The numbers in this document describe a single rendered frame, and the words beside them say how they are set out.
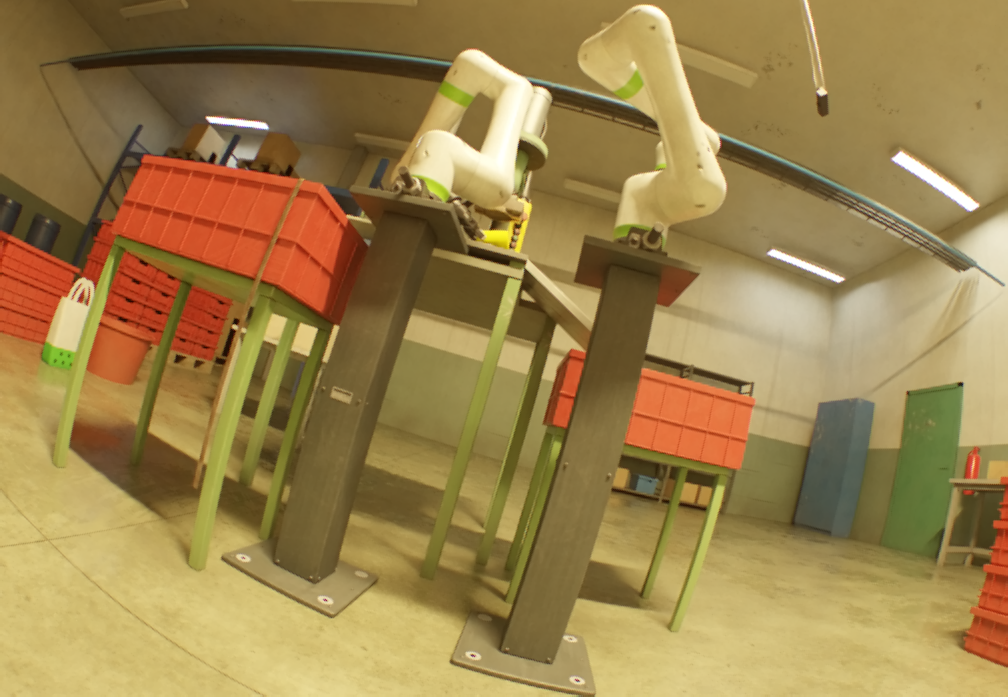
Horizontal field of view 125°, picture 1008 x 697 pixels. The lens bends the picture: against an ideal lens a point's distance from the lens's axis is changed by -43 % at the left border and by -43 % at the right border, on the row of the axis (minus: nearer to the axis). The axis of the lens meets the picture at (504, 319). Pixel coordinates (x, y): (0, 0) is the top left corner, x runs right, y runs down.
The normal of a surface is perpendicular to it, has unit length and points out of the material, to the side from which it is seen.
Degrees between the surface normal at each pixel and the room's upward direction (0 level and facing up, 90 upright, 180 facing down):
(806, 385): 90
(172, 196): 90
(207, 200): 90
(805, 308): 90
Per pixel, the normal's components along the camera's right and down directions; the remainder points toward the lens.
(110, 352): 0.67, 0.20
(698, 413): -0.01, -0.23
